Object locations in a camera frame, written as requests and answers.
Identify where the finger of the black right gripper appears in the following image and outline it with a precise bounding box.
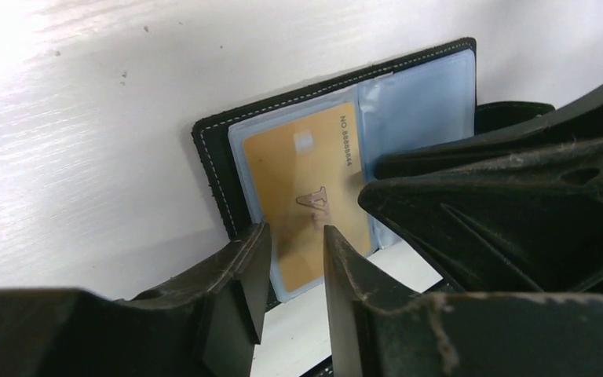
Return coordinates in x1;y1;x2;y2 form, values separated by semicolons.
359;138;603;292
375;85;603;179

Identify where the black leather card holder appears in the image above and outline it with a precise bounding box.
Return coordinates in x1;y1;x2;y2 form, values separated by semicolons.
191;36;557;313

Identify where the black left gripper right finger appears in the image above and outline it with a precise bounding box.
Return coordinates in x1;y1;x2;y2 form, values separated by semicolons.
323;225;603;376

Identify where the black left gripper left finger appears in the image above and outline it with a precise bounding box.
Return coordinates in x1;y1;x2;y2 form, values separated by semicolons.
0;223;272;376

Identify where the gold numbered card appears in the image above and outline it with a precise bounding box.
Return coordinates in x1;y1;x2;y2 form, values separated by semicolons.
243;102;375;302

